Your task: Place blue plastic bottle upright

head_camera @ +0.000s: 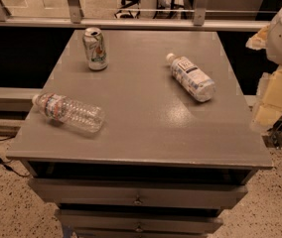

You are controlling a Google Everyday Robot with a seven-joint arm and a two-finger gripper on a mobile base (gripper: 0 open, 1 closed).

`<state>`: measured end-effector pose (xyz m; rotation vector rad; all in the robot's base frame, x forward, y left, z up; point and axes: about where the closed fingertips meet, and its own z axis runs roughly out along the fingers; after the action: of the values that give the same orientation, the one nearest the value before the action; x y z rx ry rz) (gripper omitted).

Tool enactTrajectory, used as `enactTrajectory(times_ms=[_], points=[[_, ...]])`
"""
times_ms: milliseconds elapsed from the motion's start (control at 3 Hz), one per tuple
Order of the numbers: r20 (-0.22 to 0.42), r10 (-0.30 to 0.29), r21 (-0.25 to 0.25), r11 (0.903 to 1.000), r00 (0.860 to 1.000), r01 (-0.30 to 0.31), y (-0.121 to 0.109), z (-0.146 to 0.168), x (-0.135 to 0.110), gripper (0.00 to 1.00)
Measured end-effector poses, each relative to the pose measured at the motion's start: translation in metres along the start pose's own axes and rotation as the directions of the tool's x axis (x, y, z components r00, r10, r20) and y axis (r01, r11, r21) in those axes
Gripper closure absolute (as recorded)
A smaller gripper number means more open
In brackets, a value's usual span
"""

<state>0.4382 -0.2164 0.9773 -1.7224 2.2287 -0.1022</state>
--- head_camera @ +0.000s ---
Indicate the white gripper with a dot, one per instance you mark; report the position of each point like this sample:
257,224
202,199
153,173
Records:
268,113

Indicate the clear crushed water bottle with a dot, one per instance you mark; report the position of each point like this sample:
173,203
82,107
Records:
88,118

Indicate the black chair base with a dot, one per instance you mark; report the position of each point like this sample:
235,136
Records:
134,9

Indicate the upper grey drawer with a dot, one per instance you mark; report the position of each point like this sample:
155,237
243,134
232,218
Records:
133,193

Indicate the grey drawer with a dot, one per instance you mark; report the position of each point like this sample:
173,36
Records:
133,193
138,222

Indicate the green white soda can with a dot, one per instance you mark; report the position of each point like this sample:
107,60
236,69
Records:
94,47

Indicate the lower grey drawer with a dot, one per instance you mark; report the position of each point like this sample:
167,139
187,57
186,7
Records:
138,222

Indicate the metal railing frame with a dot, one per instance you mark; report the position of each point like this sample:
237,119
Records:
202,15

